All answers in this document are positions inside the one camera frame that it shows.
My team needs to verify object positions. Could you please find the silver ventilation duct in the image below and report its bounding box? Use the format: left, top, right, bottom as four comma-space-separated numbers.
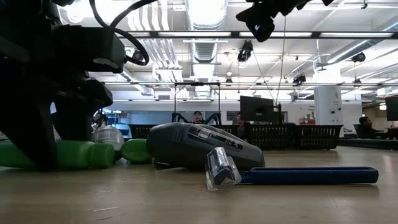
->
185, 0, 229, 98

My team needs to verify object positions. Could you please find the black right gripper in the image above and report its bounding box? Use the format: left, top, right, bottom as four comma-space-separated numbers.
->
235, 0, 335, 43

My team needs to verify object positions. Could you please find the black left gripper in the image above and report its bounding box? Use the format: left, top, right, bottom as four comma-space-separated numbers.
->
0, 26, 114, 172

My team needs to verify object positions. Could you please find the blue disposable razor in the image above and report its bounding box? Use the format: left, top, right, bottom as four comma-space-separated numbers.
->
205, 147, 379, 192

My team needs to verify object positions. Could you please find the black slatted plastic basket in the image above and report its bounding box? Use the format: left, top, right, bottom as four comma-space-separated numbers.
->
292, 124, 343, 151
129, 124, 158, 140
244, 124, 296, 151

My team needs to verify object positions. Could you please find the white room pillar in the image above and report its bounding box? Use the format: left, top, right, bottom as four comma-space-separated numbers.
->
313, 85, 345, 134

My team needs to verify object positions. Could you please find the black background robot station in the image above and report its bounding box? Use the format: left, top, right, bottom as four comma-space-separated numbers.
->
172, 82, 223, 125

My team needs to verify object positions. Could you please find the green travel bottle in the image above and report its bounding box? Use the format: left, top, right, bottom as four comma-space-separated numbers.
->
0, 139, 115, 170
120, 138, 152, 164

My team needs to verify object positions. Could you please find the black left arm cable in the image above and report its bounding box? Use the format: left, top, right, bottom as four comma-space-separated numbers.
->
88, 0, 150, 67

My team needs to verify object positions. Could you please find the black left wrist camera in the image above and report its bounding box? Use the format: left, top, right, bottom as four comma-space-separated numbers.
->
58, 24, 127, 75

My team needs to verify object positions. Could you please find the black computer monitor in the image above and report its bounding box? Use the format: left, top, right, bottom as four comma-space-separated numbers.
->
239, 95, 282, 125
385, 96, 398, 122

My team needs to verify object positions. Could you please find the black overhead camera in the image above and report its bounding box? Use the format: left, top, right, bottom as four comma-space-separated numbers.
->
237, 40, 254, 63

